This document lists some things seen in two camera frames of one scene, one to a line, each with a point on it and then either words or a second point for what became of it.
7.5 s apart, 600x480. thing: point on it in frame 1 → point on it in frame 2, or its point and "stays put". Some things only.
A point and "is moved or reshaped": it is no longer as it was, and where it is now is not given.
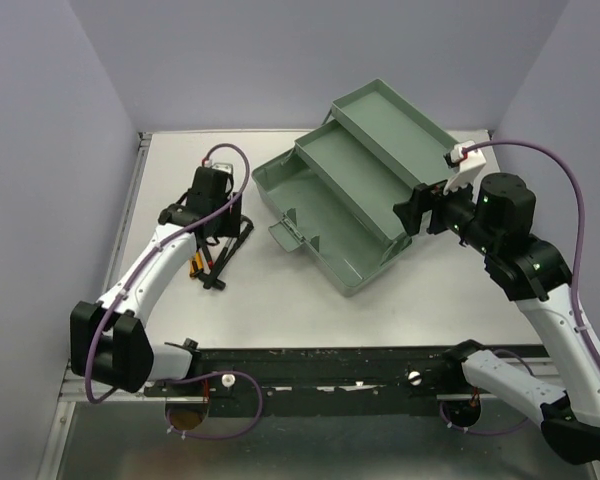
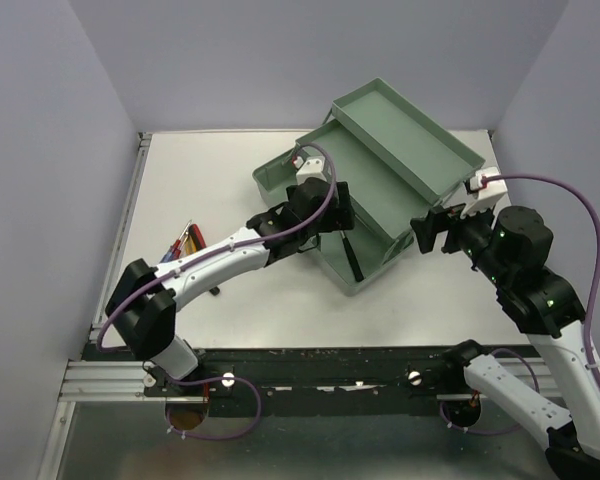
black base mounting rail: (346, 382) stays put
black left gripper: (232, 223) → (340, 218)
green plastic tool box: (338, 185) stays put
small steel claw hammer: (217, 280) is moved or reshaped
